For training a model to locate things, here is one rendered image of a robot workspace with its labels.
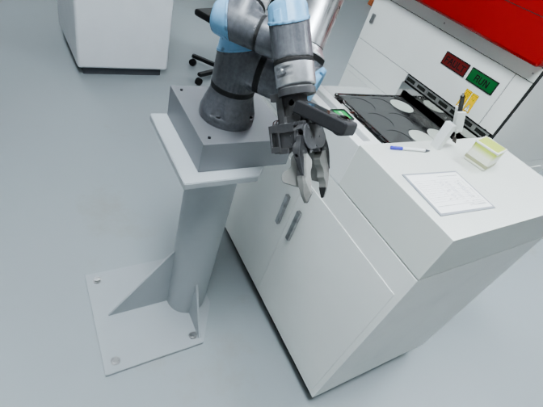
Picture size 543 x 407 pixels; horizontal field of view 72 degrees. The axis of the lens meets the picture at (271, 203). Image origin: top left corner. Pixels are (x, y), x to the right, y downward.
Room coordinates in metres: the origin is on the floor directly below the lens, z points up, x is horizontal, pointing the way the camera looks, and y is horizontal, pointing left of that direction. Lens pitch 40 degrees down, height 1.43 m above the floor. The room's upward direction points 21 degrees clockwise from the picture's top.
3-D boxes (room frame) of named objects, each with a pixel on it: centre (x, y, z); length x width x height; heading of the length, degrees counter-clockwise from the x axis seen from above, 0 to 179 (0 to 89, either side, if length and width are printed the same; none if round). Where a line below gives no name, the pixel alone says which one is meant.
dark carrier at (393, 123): (1.34, -0.34, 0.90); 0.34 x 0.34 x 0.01; 41
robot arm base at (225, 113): (0.90, 0.20, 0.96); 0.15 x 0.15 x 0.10
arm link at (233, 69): (0.90, 0.19, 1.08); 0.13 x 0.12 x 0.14; 86
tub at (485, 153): (1.08, -0.54, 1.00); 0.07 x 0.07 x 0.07; 53
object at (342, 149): (1.16, -0.02, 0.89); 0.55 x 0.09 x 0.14; 41
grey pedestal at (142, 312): (0.83, 0.28, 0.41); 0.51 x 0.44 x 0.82; 132
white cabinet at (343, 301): (1.22, -0.31, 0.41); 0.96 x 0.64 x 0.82; 41
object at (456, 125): (1.09, -0.42, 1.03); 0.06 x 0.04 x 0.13; 131
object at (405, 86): (1.49, -0.49, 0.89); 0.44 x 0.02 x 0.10; 41
